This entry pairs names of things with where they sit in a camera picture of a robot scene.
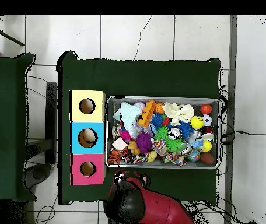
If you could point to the tiger plush toy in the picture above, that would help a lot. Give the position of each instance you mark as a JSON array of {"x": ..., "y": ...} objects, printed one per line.
[{"x": 114, "y": 158}]

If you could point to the cream waffle cloth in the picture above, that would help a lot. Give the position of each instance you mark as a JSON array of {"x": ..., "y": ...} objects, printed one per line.
[{"x": 179, "y": 113}]

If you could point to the black tripod leg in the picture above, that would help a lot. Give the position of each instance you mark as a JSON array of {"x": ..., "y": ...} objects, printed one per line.
[{"x": 7, "y": 35}]

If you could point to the orange plastic compartment tray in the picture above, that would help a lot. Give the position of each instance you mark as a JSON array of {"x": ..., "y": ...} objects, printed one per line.
[{"x": 147, "y": 115}]

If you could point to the plain orange ball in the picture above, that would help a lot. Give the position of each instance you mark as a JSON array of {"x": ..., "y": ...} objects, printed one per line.
[{"x": 206, "y": 109}]

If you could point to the small brown football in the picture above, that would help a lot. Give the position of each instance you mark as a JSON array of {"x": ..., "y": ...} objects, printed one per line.
[{"x": 206, "y": 158}]

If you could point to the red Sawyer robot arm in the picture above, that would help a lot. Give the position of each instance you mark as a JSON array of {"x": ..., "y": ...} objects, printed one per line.
[{"x": 161, "y": 210}]

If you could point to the dark gray round base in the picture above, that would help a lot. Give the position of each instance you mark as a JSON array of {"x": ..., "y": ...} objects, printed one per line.
[{"x": 38, "y": 173}]

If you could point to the clear plastic packet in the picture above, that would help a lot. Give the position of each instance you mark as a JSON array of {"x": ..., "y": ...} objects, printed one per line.
[{"x": 135, "y": 131}]

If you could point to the light blue knitted cloth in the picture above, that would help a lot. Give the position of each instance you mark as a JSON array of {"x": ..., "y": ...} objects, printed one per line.
[{"x": 128, "y": 114}]

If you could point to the black metal stand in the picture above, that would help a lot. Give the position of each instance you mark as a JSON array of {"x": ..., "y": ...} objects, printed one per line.
[{"x": 51, "y": 116}]

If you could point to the yellow smiley ball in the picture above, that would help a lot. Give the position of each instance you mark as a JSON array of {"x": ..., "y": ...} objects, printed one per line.
[{"x": 196, "y": 123}]

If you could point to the small soccer ball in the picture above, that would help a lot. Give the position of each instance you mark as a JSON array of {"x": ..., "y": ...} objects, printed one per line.
[{"x": 207, "y": 120}]

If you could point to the small orange basketball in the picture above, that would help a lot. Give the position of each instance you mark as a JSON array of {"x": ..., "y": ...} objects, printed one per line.
[{"x": 160, "y": 108}]

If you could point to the shallow silver mesh bin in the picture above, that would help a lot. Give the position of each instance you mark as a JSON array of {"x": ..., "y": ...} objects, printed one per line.
[{"x": 205, "y": 99}]

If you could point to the small white baseball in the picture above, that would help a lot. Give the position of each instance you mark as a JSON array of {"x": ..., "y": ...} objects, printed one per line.
[{"x": 140, "y": 105}]

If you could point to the wooden box with three holes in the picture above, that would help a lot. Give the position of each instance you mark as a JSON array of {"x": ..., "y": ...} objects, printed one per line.
[{"x": 95, "y": 117}]

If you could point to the dark green table cloth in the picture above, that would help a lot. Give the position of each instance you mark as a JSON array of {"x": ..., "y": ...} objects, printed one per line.
[
  {"x": 137, "y": 77},
  {"x": 4, "y": 128}
]

